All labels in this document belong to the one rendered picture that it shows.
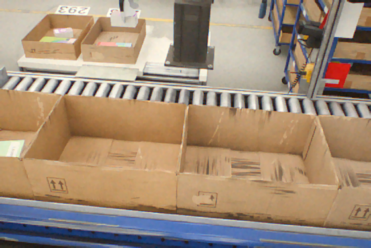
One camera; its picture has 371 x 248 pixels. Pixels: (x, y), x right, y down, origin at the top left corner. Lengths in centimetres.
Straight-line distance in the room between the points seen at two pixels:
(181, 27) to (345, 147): 100
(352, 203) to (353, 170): 27
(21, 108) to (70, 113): 16
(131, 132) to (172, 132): 14
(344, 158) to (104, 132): 79
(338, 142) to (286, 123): 19
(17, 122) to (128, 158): 41
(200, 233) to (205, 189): 11
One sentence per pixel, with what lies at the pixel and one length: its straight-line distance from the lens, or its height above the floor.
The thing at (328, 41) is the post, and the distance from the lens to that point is 166.
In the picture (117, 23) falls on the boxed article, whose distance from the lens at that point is 153.
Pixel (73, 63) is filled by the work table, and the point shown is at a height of 75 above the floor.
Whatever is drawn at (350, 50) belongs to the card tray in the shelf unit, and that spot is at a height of 80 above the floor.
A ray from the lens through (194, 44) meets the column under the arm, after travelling 186.
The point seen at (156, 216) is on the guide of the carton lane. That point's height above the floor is 92.
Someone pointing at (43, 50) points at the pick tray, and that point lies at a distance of 203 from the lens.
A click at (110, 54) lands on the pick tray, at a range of 191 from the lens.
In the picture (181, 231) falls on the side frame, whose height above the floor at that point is 91.
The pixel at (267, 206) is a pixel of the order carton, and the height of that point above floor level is 96.
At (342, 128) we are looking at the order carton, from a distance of 119.
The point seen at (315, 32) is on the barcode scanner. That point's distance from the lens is 167.
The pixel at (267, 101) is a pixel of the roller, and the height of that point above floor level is 75.
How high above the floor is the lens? 167
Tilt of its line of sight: 38 degrees down
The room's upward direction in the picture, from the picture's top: 3 degrees clockwise
